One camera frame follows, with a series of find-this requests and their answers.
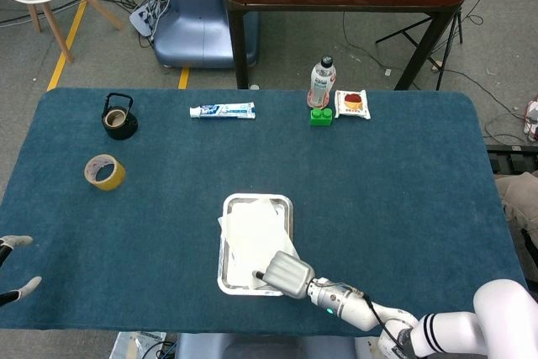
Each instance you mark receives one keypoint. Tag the clear plastic bag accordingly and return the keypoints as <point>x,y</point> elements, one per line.
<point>134,346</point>

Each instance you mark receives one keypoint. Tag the stainless steel tray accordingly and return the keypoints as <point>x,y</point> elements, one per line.
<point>241,290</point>

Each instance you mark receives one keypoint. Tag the white power strip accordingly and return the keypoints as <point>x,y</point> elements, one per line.
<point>143,18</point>

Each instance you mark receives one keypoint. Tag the white red snack packet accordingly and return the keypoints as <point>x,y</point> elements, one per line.
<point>353,104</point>

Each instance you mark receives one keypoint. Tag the white paper sheet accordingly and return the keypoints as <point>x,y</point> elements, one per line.
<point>252,233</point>

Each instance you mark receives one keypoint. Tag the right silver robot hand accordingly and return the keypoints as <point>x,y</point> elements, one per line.
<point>290,277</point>

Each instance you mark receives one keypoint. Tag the clear pink drink bottle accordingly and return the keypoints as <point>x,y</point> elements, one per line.
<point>321,81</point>

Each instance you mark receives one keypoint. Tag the red white floor device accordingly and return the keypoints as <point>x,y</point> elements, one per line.
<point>533,119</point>

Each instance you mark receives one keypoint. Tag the green building block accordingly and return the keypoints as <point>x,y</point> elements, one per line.
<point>321,118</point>

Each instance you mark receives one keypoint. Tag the yellow tape roll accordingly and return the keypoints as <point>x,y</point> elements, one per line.
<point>115,178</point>

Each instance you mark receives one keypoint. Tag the grey blue robot torso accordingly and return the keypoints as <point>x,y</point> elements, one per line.
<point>260,348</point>

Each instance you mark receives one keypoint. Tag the black teapot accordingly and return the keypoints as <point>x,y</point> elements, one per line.
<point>122,130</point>

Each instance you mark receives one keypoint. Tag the white blue toothpaste tube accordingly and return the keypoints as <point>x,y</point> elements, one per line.
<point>223,111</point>

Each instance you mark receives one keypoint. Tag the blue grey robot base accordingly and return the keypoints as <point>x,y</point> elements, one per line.
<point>197,27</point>

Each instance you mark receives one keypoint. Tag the person in beige trousers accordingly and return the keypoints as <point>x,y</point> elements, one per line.
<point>521,195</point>

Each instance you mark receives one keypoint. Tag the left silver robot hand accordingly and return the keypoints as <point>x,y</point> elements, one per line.
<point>19,240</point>

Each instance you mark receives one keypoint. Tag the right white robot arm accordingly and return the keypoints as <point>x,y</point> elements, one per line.
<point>349,304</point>

